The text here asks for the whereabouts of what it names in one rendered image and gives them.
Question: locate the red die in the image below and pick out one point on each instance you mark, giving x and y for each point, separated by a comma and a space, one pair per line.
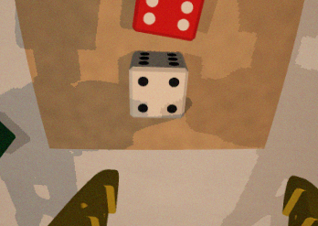
168, 18

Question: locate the white die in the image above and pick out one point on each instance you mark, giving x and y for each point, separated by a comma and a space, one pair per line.
158, 83

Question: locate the tan flat mat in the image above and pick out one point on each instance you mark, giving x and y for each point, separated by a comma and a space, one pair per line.
79, 54

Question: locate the green die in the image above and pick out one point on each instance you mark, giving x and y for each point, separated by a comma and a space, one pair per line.
6, 138

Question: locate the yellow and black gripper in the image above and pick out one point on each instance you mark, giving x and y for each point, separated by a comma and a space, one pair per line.
91, 205

